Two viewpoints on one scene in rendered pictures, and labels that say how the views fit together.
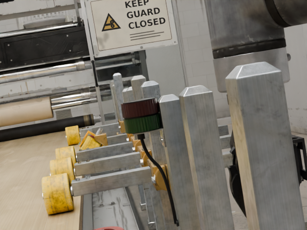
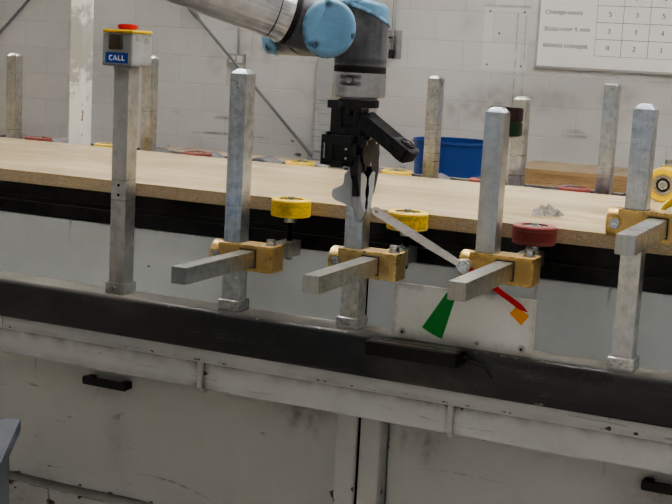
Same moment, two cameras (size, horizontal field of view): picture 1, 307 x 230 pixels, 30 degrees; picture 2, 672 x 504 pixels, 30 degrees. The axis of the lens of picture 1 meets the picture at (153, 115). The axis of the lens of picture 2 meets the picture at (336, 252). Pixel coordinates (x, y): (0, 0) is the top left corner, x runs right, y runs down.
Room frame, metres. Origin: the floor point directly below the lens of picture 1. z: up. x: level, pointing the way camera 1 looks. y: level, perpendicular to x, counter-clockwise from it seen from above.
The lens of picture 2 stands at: (1.79, -2.03, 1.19)
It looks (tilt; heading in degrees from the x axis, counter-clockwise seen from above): 9 degrees down; 120
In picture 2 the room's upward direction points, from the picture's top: 3 degrees clockwise
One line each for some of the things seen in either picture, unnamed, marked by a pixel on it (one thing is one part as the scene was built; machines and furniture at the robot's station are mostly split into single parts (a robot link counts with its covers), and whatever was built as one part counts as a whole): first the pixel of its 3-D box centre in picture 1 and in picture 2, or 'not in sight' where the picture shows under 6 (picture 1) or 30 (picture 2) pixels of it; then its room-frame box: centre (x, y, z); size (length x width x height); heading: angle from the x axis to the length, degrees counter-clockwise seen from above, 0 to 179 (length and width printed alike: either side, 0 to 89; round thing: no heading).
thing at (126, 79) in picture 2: not in sight; (122, 180); (0.17, -0.10, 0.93); 0.05 x 0.04 x 0.45; 6
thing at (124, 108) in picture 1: (140, 107); (506, 113); (0.92, 0.02, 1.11); 0.06 x 0.06 x 0.02
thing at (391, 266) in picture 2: not in sight; (366, 262); (0.70, -0.05, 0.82); 0.13 x 0.06 x 0.05; 6
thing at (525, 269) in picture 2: not in sight; (499, 267); (0.95, -0.02, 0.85); 0.13 x 0.06 x 0.05; 6
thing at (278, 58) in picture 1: (254, 72); (358, 86); (0.71, -0.13, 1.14); 0.10 x 0.09 x 0.05; 96
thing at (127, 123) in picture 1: (142, 122); (505, 128); (0.92, 0.02, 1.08); 0.06 x 0.06 x 0.02
